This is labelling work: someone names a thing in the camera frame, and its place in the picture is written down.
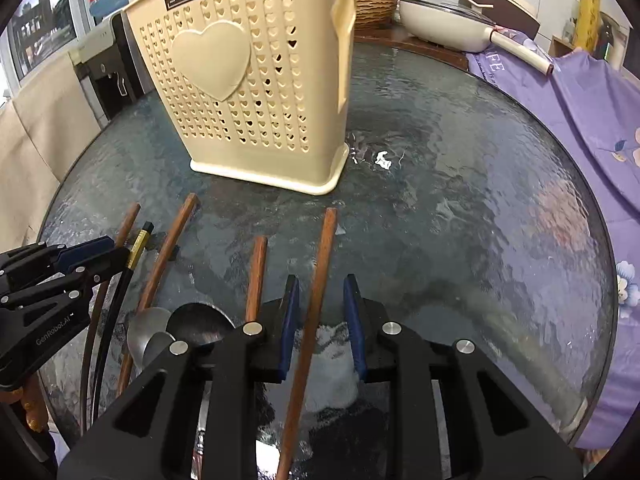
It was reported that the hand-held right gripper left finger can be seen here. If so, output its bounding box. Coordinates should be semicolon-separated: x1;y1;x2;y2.
57;275;301;480

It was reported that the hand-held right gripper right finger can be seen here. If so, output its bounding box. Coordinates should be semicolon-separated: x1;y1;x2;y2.
342;274;586;480

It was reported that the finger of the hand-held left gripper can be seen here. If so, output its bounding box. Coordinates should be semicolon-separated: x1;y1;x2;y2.
0;247;132;318
0;236;117;295

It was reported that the black chopstick with gold band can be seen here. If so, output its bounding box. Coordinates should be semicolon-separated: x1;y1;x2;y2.
90;220;153;426

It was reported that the silver metal spoon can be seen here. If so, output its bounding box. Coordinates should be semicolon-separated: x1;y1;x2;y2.
141;331;176;368
127;307;173;376

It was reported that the dark metal ladle wooden handle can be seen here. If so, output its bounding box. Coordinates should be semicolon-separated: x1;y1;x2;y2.
167;302;236;356

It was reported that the cream perforated utensil holder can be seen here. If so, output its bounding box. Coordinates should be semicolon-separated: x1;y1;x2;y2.
121;0;357;197

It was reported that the person's left hand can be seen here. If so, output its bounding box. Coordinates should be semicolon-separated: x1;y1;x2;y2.
10;374;50;433

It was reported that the grey water dispenser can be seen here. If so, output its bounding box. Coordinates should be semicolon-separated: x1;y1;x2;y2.
67;12;156;123

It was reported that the window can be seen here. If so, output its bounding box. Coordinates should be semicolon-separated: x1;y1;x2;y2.
0;0;83;81

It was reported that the dark wooden counter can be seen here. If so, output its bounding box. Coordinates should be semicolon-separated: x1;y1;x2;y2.
352;25;471;73

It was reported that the purple floral cloth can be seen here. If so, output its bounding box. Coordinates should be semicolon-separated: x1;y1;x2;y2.
465;27;640;453

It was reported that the white pan with glass lid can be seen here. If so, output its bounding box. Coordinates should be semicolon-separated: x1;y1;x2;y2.
398;0;555;77

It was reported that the woven pattern wash basin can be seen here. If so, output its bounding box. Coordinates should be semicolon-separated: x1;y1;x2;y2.
352;0;401;31

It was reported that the small wooden shelf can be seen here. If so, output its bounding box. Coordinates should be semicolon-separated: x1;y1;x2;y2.
550;34;583;58

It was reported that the white and brown rice cooker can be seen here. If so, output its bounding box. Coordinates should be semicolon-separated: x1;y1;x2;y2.
457;0;542;38

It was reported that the yellow roll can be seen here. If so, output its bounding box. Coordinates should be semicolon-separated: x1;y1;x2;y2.
577;0;602;51

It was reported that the white microwave oven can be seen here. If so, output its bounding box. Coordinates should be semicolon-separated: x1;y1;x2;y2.
599;9;631;70

